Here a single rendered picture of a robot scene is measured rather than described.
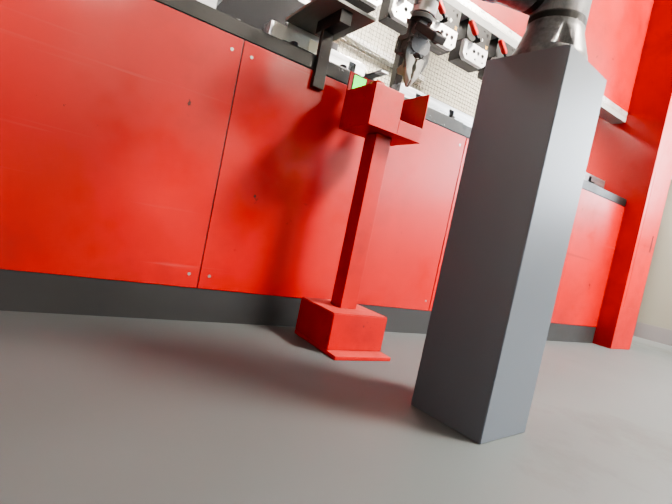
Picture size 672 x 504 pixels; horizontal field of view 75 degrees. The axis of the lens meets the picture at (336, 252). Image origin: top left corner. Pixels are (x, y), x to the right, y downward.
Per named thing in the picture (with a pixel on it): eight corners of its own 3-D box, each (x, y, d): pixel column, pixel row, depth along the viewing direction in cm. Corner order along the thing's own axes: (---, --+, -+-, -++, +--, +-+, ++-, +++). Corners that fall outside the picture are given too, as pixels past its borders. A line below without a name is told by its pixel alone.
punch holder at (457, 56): (461, 56, 185) (470, 17, 184) (446, 60, 192) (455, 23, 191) (484, 69, 193) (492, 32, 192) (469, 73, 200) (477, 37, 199)
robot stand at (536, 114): (525, 432, 96) (607, 79, 92) (479, 445, 85) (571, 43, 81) (457, 397, 110) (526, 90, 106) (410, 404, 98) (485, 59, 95)
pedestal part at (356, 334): (334, 360, 120) (343, 317, 119) (294, 332, 141) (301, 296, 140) (390, 361, 131) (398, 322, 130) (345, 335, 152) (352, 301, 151)
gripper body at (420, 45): (410, 63, 142) (420, 25, 140) (428, 60, 134) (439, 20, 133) (392, 54, 138) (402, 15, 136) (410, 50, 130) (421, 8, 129)
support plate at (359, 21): (326, -7, 122) (326, -10, 122) (284, 20, 144) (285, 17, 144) (375, 21, 132) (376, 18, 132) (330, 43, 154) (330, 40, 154)
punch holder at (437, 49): (428, 36, 174) (437, -5, 173) (414, 42, 181) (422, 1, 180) (454, 51, 182) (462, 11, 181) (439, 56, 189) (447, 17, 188)
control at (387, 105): (368, 123, 123) (381, 59, 122) (338, 128, 136) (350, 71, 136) (419, 143, 134) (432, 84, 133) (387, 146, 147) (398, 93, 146)
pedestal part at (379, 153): (340, 308, 134) (376, 132, 131) (330, 303, 139) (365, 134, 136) (356, 309, 137) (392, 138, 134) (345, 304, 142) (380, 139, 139)
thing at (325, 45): (327, 80, 129) (342, 7, 128) (304, 88, 141) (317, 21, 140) (338, 85, 131) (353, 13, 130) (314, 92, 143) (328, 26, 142)
